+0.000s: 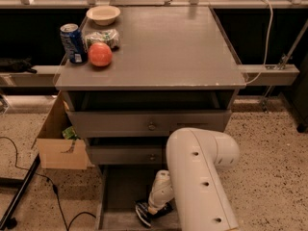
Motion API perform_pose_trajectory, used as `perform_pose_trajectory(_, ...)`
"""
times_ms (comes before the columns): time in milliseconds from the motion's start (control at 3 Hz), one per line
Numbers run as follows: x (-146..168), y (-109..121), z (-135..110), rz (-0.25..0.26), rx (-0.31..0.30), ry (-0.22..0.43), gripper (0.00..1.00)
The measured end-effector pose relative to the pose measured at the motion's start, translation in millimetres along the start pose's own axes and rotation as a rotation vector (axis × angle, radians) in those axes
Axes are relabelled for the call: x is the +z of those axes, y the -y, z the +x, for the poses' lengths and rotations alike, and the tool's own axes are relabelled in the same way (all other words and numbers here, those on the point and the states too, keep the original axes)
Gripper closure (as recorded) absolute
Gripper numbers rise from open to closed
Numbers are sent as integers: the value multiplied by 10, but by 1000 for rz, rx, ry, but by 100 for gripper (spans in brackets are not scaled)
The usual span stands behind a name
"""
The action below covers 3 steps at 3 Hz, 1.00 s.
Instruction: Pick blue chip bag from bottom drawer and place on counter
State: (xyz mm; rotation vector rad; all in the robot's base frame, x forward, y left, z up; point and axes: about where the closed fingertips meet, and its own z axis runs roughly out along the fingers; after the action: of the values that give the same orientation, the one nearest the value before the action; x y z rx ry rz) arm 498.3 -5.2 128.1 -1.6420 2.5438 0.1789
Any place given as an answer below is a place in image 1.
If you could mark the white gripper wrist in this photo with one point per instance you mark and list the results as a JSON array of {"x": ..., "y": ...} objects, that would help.
[{"x": 159, "y": 196}]

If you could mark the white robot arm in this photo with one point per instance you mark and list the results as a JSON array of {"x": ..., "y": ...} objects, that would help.
[{"x": 193, "y": 157}]

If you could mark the grey open bottom drawer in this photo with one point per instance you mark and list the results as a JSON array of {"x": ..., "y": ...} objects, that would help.
[{"x": 121, "y": 187}]

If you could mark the grey middle drawer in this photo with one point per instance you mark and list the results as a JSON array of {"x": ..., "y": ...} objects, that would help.
[{"x": 127, "y": 154}]

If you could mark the grey top drawer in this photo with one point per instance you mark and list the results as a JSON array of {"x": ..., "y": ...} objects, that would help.
[{"x": 144, "y": 123}]

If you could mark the grey drawer cabinet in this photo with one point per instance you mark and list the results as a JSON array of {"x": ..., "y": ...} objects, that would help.
[{"x": 170, "y": 59}]

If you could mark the green packet in box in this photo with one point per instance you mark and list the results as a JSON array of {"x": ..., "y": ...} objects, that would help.
[{"x": 70, "y": 134}]

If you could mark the cardboard box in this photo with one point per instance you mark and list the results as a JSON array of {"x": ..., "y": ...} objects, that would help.
[{"x": 55, "y": 150}]

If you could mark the black metal floor bar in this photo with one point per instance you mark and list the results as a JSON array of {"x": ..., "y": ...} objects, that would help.
[{"x": 20, "y": 186}]

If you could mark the red apple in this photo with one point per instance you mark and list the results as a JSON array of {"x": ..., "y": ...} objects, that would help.
[{"x": 100, "y": 54}]

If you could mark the blue soda can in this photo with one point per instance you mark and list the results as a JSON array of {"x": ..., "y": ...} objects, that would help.
[{"x": 73, "y": 43}]

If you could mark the white bowl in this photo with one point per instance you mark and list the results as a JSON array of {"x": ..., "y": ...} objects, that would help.
[{"x": 103, "y": 15}]

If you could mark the black object on ledge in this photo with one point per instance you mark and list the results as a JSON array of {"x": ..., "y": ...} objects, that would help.
[{"x": 16, "y": 65}]

